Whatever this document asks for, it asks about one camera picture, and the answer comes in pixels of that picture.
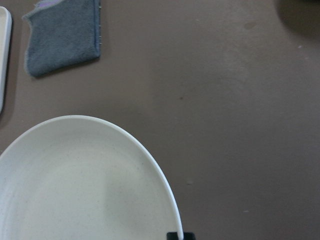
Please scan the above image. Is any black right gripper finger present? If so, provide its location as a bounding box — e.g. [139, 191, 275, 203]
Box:
[166, 232, 196, 240]

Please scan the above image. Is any cream rabbit tray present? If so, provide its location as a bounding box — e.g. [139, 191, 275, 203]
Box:
[0, 6, 12, 111]

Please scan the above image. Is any cream round plate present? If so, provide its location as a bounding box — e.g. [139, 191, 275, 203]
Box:
[0, 115, 184, 240]

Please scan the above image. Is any grey folded cloth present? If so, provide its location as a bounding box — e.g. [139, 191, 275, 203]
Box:
[22, 0, 101, 78]

